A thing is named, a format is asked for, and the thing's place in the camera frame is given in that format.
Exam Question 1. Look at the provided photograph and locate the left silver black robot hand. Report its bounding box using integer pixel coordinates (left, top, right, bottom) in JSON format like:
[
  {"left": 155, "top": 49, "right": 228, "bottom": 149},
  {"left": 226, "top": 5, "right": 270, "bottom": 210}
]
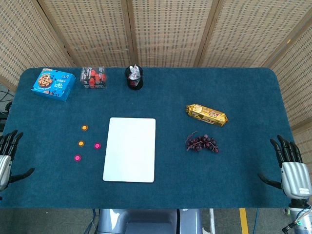
[{"left": 0, "top": 130, "right": 35, "bottom": 192}]

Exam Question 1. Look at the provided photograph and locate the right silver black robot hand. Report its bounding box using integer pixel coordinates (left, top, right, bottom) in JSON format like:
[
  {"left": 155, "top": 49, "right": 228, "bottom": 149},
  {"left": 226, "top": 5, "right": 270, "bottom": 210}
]
[{"left": 257, "top": 135, "right": 312, "bottom": 199}]

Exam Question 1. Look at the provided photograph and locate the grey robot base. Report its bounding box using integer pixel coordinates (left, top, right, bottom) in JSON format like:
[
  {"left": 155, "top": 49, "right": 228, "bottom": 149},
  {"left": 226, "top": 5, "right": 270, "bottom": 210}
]
[{"left": 97, "top": 208, "right": 203, "bottom": 234}]

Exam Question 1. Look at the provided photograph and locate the white magnetic board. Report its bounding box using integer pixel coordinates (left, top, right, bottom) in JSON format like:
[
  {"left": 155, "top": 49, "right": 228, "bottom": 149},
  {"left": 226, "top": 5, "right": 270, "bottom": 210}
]
[{"left": 102, "top": 117, "right": 156, "bottom": 183}]

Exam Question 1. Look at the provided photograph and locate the yellow floor tape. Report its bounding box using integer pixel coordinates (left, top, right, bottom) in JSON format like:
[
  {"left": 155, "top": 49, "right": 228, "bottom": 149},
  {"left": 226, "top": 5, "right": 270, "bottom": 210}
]
[{"left": 239, "top": 208, "right": 250, "bottom": 234}]

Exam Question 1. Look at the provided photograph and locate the teal table cloth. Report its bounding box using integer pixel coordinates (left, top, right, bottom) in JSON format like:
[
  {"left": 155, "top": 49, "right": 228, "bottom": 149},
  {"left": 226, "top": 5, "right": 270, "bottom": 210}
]
[{"left": 0, "top": 67, "right": 298, "bottom": 210}]

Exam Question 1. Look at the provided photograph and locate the blue cookie box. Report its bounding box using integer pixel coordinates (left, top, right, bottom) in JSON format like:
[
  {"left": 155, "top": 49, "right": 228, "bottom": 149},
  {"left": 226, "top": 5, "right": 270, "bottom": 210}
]
[{"left": 31, "top": 67, "right": 77, "bottom": 102}]

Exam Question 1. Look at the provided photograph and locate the purple grape bunch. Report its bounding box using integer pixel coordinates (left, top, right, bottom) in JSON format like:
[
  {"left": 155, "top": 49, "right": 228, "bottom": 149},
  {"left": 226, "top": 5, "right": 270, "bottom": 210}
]
[{"left": 186, "top": 131, "right": 219, "bottom": 154}]

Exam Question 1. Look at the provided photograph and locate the gold biscuit packet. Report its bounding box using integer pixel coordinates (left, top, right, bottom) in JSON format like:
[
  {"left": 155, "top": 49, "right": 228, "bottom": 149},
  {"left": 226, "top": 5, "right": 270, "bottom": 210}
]
[{"left": 186, "top": 103, "right": 229, "bottom": 127}]

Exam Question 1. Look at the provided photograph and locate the red and black snack box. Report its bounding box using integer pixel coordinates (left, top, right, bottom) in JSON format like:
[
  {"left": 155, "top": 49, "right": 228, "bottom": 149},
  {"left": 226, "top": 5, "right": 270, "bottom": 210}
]
[{"left": 80, "top": 66, "right": 108, "bottom": 90}]

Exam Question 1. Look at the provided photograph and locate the black mesh pen holder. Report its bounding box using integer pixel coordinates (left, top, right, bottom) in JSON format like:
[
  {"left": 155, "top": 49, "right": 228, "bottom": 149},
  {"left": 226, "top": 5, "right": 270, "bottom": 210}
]
[{"left": 124, "top": 66, "right": 144, "bottom": 91}]

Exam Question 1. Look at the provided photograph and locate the white spout pouch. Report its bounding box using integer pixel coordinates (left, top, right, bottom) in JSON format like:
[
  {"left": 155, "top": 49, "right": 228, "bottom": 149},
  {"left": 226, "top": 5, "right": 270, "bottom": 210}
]
[{"left": 128, "top": 64, "right": 140, "bottom": 80}]

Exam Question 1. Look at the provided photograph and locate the woven bamboo folding screen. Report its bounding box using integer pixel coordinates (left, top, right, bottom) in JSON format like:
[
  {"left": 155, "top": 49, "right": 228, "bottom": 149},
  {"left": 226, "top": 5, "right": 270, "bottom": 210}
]
[{"left": 0, "top": 0, "right": 312, "bottom": 171}]

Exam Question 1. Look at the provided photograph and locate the blue cable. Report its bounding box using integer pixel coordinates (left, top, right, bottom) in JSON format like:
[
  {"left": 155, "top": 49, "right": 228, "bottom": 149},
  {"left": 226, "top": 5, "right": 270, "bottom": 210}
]
[{"left": 252, "top": 208, "right": 259, "bottom": 234}]

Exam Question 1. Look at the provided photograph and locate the black cable bundle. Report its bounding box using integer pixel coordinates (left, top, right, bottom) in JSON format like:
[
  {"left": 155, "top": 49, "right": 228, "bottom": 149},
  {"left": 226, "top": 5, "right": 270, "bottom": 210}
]
[{"left": 0, "top": 89, "right": 14, "bottom": 127}]

